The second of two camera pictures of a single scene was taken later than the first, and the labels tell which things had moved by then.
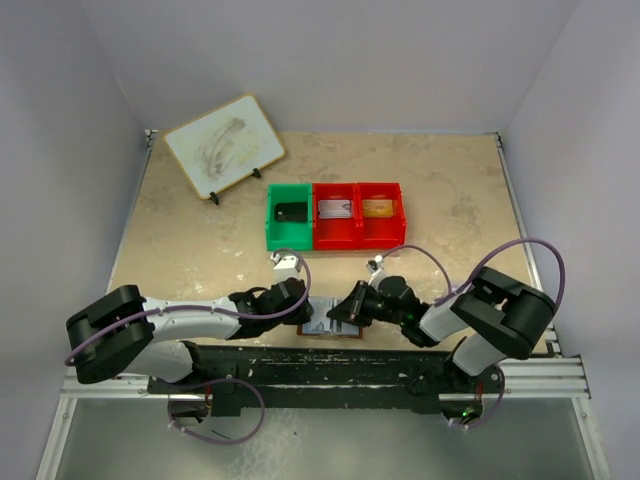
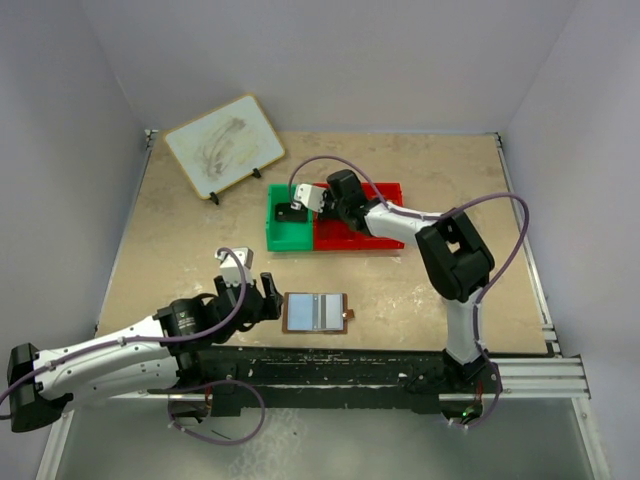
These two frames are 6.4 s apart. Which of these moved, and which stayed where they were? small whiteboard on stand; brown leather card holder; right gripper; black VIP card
Moved: brown leather card holder; right gripper
Stayed: black VIP card; small whiteboard on stand
